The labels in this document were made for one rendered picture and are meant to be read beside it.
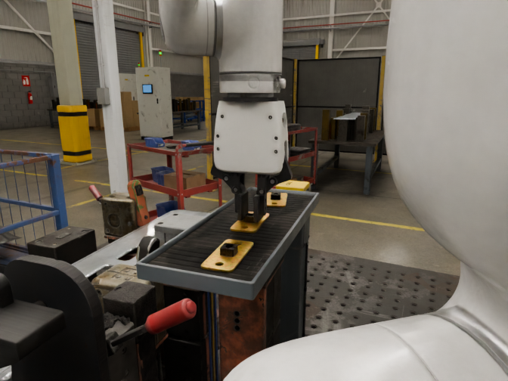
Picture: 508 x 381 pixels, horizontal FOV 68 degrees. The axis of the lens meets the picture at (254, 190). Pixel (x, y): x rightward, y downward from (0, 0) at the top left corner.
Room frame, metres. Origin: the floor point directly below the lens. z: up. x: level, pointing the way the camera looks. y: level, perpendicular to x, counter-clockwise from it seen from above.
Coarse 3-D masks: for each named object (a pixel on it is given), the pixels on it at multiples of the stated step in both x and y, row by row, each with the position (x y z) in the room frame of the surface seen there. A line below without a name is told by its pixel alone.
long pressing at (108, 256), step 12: (204, 216) 1.03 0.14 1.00; (144, 228) 0.93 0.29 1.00; (120, 240) 0.85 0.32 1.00; (132, 240) 0.85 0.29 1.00; (96, 252) 0.78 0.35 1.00; (108, 252) 0.78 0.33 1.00; (120, 252) 0.78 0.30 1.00; (72, 264) 0.73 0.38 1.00; (84, 264) 0.72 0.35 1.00; (96, 264) 0.72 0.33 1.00; (108, 264) 0.72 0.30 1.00; (132, 264) 0.72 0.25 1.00; (0, 372) 0.41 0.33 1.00
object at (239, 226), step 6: (246, 216) 0.52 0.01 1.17; (252, 216) 0.52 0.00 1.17; (264, 216) 0.55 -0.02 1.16; (240, 222) 0.52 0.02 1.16; (246, 222) 0.52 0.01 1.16; (252, 222) 0.52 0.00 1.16; (258, 222) 0.52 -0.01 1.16; (234, 228) 0.50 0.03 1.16; (240, 228) 0.50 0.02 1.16; (246, 228) 0.50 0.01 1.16; (252, 228) 0.50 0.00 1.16; (258, 228) 0.50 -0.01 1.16
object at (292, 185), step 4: (280, 184) 0.77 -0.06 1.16; (284, 184) 0.77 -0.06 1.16; (288, 184) 0.76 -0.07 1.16; (292, 184) 0.77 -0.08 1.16; (296, 184) 0.77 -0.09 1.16; (300, 184) 0.77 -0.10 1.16; (304, 184) 0.77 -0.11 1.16; (308, 184) 0.78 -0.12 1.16; (276, 188) 0.76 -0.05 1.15; (280, 188) 0.75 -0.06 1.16; (284, 188) 0.75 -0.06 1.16; (288, 188) 0.75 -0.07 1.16; (292, 188) 0.74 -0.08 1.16; (296, 188) 0.74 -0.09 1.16; (300, 188) 0.74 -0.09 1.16; (304, 188) 0.74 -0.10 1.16
